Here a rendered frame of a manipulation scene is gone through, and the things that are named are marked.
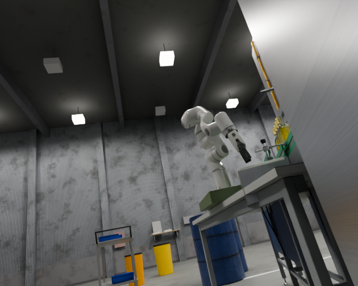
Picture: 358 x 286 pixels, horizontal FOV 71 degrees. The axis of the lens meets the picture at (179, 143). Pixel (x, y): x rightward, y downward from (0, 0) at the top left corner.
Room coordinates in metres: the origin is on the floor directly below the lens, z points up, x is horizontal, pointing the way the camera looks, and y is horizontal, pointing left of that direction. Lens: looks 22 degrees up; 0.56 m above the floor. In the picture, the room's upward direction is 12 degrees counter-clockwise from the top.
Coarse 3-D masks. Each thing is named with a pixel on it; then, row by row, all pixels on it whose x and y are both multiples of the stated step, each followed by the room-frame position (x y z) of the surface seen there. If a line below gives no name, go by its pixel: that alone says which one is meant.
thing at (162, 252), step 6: (156, 246) 6.82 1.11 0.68; (162, 246) 6.80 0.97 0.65; (168, 246) 6.90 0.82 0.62; (156, 252) 6.85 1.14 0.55; (162, 252) 6.81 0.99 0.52; (168, 252) 6.88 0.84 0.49; (156, 258) 6.88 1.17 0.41; (162, 258) 6.81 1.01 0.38; (168, 258) 6.87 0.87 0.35; (162, 264) 6.82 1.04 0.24; (168, 264) 6.86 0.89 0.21; (162, 270) 6.83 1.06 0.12; (168, 270) 6.85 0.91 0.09
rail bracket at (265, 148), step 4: (260, 140) 1.31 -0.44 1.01; (264, 140) 1.31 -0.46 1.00; (264, 144) 1.31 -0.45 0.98; (280, 144) 1.30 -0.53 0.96; (284, 144) 1.30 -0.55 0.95; (264, 148) 1.31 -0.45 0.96; (268, 148) 1.31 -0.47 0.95; (268, 152) 1.31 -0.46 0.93; (268, 156) 1.31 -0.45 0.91; (268, 160) 1.31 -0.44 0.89
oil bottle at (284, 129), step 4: (280, 124) 1.37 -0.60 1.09; (284, 124) 1.34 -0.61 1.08; (280, 128) 1.35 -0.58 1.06; (284, 128) 1.34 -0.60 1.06; (288, 128) 1.34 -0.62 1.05; (280, 132) 1.37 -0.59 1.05; (284, 132) 1.35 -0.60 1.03; (288, 132) 1.34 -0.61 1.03; (284, 136) 1.35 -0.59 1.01; (284, 140) 1.36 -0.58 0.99
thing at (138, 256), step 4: (124, 256) 5.73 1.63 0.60; (128, 256) 5.66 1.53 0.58; (136, 256) 5.69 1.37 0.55; (140, 256) 5.77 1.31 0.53; (128, 260) 5.67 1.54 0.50; (136, 260) 5.69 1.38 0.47; (140, 260) 5.76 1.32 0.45; (128, 264) 5.68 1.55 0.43; (136, 264) 5.69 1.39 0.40; (140, 264) 5.75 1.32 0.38; (128, 268) 5.69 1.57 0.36; (136, 268) 5.69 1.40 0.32; (140, 268) 5.75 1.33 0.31; (136, 272) 5.69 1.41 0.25; (140, 272) 5.74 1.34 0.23; (140, 276) 5.73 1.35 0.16; (140, 280) 5.73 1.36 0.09; (128, 284) 5.79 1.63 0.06; (132, 284) 5.69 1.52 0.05; (140, 284) 5.73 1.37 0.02
